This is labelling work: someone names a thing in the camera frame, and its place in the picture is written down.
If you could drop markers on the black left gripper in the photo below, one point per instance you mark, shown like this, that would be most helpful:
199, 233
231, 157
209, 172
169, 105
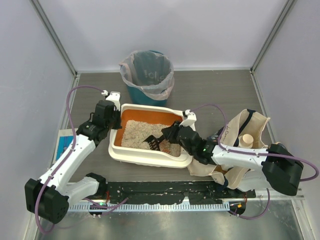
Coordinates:
116, 119

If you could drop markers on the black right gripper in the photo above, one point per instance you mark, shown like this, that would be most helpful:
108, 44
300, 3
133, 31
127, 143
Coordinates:
172, 131

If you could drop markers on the black litter scoop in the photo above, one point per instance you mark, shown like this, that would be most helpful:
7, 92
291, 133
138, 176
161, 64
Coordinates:
154, 142

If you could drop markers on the white orange litter box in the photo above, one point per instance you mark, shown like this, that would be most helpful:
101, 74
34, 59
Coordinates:
151, 115

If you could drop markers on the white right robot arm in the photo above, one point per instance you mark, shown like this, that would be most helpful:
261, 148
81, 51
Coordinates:
275, 166

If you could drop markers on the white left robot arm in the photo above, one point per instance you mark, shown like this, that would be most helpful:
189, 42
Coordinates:
50, 196

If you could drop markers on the cat litter sand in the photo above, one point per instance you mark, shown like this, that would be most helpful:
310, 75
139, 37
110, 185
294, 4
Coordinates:
136, 132

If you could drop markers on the blue white box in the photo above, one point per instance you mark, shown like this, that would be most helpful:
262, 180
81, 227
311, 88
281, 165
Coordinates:
64, 139

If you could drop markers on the clear plastic bin liner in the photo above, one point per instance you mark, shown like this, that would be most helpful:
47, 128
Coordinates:
147, 72

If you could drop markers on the beige canvas tote bag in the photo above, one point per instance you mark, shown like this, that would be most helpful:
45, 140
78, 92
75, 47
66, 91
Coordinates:
240, 171

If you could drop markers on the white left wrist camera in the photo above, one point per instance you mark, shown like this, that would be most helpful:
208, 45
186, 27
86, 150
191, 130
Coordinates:
114, 97

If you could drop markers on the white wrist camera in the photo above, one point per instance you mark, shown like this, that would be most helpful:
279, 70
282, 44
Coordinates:
114, 97
189, 118

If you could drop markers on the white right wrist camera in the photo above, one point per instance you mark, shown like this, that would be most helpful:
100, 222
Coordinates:
189, 118

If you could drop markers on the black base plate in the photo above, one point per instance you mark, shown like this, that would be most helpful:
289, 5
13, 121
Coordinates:
169, 192

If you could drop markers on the white slotted cable duct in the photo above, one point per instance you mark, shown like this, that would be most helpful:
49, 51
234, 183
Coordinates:
185, 206

